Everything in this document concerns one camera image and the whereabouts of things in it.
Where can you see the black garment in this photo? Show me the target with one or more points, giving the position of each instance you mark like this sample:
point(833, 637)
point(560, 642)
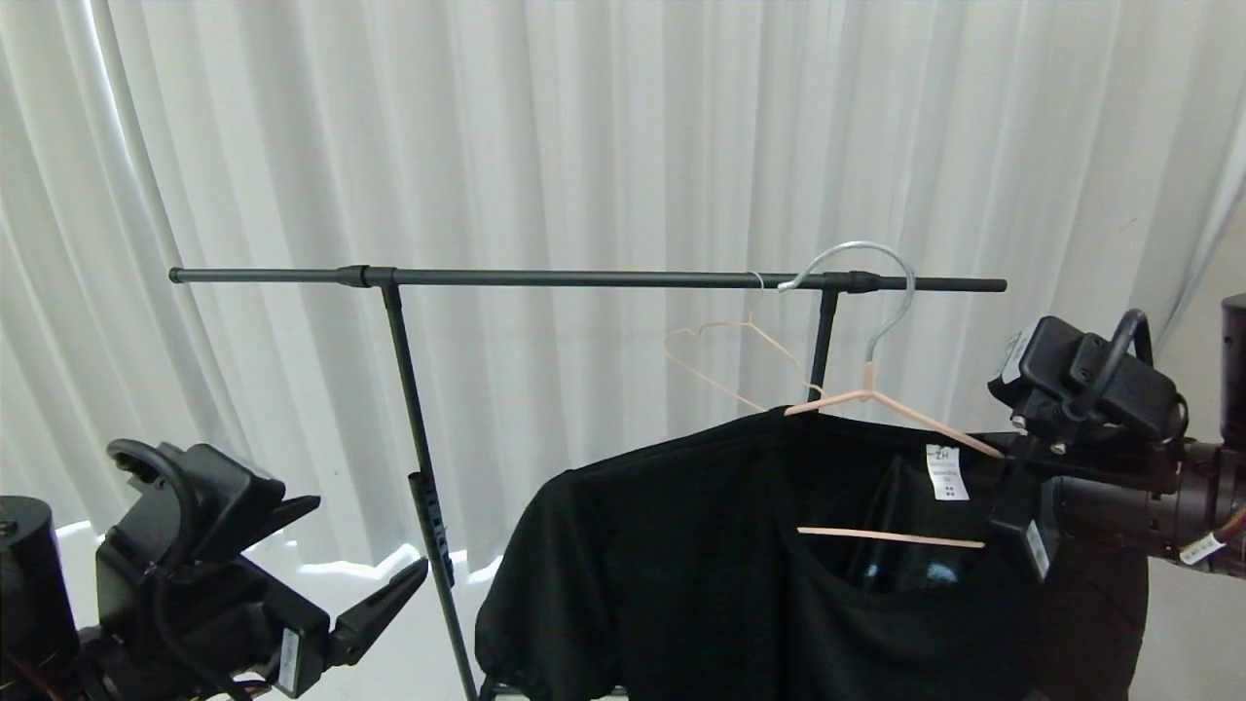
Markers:
point(681, 584)

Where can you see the pink clothes hanger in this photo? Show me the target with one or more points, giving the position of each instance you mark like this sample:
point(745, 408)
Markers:
point(751, 321)
point(876, 536)

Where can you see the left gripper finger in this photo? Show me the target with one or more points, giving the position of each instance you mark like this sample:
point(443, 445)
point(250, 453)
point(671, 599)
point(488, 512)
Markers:
point(287, 516)
point(375, 608)

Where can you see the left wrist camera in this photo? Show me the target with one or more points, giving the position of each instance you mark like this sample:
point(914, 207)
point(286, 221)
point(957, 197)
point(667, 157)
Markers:
point(214, 497)

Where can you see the white curtain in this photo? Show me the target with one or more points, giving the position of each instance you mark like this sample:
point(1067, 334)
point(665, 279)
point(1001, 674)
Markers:
point(584, 127)

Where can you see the black clothes rack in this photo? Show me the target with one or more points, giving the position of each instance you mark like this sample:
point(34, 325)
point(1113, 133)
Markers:
point(584, 278)

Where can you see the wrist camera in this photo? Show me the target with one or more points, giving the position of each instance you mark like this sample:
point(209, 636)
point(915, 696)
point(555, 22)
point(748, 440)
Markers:
point(1110, 389)
point(214, 497)

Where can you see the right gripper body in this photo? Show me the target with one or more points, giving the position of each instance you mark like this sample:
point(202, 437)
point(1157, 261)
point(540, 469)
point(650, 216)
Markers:
point(1110, 516)

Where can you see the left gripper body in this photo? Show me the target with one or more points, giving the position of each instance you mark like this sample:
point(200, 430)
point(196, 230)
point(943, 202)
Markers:
point(214, 633)

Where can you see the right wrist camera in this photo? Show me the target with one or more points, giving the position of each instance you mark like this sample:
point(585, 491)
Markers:
point(1110, 389)

